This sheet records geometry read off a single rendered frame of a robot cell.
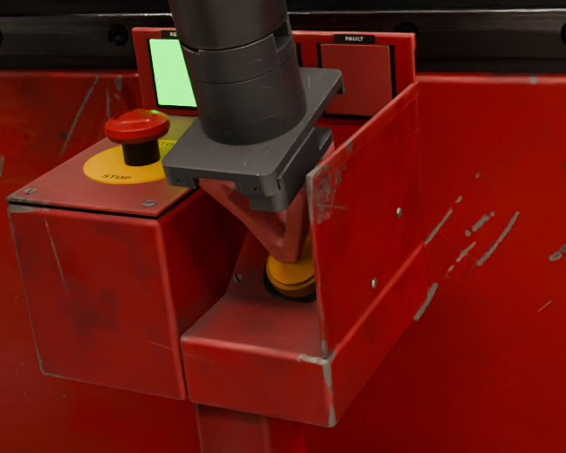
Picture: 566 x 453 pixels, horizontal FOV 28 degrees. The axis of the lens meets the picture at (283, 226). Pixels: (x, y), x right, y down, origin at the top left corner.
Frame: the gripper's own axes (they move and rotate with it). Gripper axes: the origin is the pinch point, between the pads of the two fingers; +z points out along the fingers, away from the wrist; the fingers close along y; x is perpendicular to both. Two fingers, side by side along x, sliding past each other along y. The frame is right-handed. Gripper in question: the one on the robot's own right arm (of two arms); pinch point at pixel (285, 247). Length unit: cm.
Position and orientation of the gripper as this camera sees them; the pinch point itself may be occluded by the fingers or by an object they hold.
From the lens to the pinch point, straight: 65.6
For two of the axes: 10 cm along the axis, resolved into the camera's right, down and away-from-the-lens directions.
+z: 1.8, 7.8, 5.9
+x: -9.0, -1.1, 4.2
